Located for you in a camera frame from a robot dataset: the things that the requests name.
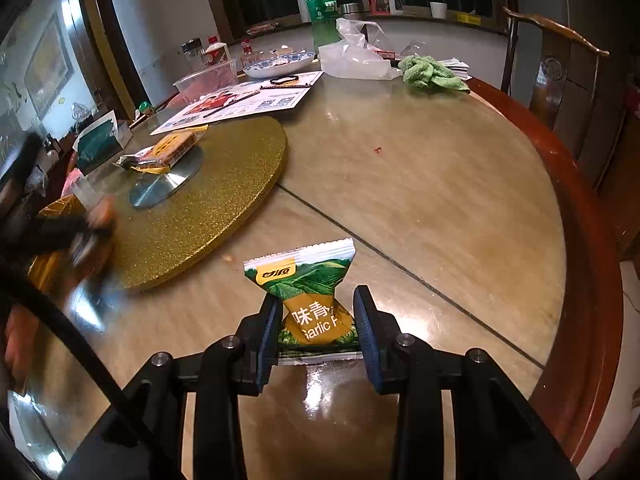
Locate green towel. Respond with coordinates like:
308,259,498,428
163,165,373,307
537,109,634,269
397,55,471,93

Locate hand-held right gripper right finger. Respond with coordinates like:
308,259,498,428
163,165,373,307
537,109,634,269
352,285,581,480

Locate black lidded glass jar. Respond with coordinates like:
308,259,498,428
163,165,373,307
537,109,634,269
181,38,203,73

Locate green pea snack packet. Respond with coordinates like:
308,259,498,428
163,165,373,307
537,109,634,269
243,237,363,365

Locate wooden chair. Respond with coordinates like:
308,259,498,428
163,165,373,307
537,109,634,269
501,6,611,133

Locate person's left forearm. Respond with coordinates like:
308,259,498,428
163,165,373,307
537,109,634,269
4,305,42,386

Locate white paper stack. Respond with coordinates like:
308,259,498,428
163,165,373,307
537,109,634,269
440,58,472,81

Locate clear glass cup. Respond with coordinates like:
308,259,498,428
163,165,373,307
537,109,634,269
70,175,108,211

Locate black cable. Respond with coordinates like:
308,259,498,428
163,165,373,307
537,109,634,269
0,260,176,480

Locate framed wall picture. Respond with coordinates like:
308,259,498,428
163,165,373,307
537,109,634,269
22,12,73,108

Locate clear plastic container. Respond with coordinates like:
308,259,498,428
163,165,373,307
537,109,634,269
173,58,238,106

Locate green tissue box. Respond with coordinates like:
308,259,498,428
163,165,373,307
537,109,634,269
72,110,133,173

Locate white plastic bag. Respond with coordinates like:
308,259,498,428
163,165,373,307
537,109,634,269
317,17,403,81

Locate green plastic bottle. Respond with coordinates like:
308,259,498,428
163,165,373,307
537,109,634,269
305,0,341,53

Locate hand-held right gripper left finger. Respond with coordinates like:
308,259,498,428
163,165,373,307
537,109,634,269
60,292,284,480

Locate blue white plate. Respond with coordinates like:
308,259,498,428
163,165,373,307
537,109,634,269
241,51,317,79

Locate pink cloth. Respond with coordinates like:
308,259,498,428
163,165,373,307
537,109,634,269
60,165,83,201

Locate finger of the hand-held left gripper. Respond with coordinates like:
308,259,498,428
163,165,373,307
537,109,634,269
70,217,118,267

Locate gold rimmed cardboard tray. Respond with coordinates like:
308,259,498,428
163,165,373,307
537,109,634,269
27,195,87,296

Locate white red box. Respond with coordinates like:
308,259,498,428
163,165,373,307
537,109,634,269
202,42,231,68

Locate printed paper flyer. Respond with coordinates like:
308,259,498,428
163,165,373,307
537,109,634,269
150,71,325,136

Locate silver round disc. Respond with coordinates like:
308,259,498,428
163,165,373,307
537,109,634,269
129,147,205,209

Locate orange snack packet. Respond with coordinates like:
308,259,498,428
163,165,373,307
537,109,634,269
114,127,208,174

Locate gold glitter turntable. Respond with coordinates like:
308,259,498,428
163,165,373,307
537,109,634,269
107,116,288,292

